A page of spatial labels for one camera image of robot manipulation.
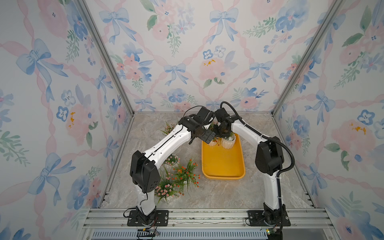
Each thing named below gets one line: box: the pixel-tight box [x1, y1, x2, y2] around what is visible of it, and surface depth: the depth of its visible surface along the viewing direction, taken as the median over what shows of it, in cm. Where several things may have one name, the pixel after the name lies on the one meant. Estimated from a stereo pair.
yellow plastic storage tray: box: [201, 133, 246, 180], surface depth 94 cm
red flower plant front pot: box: [171, 159, 201, 195], surface depth 76 cm
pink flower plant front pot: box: [154, 172, 180, 205], surface depth 70 cm
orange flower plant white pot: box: [221, 132, 236, 150], surface depth 98 cm
